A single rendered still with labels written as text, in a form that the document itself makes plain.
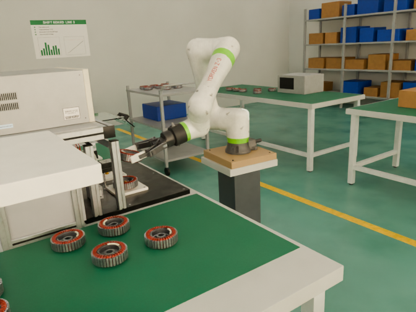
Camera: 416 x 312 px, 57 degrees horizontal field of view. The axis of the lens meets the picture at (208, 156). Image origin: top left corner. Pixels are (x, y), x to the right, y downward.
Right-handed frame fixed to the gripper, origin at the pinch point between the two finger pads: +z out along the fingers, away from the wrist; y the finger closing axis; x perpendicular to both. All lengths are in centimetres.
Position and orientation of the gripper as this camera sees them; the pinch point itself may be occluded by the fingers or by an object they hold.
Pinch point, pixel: (130, 155)
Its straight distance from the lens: 167.2
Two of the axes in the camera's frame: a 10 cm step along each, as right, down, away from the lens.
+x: 2.4, 8.9, 3.9
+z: -8.4, 4.0, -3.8
